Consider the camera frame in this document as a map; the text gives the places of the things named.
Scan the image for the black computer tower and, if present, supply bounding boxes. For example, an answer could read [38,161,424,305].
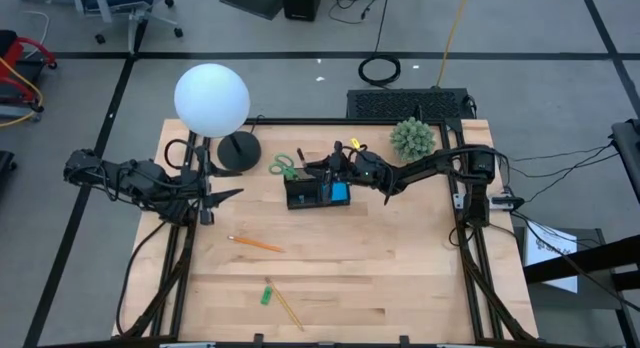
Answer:
[280,0,324,23]

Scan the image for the black perforated equipment case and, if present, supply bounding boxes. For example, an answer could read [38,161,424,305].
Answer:
[345,87,476,122]

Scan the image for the coiled black cable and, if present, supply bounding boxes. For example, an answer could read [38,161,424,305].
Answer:
[357,0,402,88]

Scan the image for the black metal beam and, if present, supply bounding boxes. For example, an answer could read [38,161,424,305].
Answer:
[522,232,640,289]

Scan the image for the white printed paper sheet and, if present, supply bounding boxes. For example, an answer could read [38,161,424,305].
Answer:
[523,220,579,294]

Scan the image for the orange pencil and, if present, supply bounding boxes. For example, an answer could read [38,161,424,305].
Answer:
[227,234,286,253]

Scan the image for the white globe table lamp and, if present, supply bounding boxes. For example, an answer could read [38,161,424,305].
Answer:
[173,62,263,173]

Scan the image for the potted artificial green plant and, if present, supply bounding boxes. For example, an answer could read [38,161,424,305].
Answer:
[389,116,437,164]

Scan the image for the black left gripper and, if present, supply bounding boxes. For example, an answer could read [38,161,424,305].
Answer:
[180,137,245,227]

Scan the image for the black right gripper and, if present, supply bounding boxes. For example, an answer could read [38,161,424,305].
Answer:
[305,140,369,187]

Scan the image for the green-handled scissors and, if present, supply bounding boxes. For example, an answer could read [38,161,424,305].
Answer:
[268,153,303,183]

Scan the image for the blue sticky note pad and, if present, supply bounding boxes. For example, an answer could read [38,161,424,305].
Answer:
[329,181,350,204]

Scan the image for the yellow floor cable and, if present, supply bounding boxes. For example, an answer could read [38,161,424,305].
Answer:
[435,0,472,89]

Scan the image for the black metal table frame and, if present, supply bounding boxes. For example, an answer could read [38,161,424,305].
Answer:
[112,116,541,348]

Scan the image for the black white power module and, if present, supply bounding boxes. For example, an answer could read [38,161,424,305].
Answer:
[488,193,526,212]

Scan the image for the red cart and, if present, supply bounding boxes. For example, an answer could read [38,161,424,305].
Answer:
[0,29,58,124]

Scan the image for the yellow pencil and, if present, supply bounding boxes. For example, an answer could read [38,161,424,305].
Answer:
[264,276,305,333]

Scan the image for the black mesh desk organizer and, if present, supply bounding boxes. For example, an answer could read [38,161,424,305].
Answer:
[283,166,351,211]

